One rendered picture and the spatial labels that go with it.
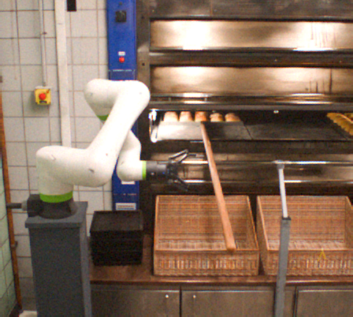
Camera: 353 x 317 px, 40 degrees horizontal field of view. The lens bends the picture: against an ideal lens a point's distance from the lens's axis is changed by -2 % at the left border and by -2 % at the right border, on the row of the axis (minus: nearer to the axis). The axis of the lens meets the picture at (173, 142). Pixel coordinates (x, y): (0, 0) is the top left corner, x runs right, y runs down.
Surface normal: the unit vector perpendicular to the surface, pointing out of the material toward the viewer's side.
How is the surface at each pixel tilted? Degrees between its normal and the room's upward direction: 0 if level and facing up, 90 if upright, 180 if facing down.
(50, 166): 87
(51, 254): 90
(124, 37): 90
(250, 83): 70
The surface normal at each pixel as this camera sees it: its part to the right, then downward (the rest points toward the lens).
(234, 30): -0.02, -0.09
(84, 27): -0.02, 0.25
